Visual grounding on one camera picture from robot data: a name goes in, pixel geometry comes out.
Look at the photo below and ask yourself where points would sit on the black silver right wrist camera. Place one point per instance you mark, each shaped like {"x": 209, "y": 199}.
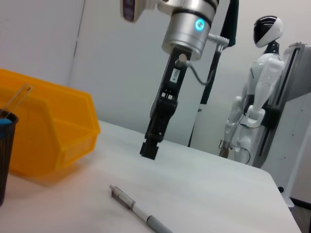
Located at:
{"x": 131, "y": 9}

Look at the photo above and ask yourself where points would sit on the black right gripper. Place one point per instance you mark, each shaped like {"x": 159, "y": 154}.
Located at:
{"x": 176, "y": 85}

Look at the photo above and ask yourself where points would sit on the white black humanoid robot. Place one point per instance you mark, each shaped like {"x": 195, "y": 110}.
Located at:
{"x": 264, "y": 72}

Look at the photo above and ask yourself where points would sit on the silver grey pen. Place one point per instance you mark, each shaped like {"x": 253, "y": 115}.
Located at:
{"x": 136, "y": 210}

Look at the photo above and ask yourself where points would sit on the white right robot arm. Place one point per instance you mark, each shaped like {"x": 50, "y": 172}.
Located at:
{"x": 187, "y": 36}

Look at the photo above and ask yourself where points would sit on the dark green hanging cloth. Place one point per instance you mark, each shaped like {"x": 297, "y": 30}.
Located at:
{"x": 230, "y": 21}

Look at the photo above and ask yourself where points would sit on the yellow plastic bin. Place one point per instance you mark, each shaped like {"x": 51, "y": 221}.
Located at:
{"x": 48, "y": 126}

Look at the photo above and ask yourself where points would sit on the black mesh pen holder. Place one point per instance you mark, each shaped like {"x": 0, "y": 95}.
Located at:
{"x": 6, "y": 165}

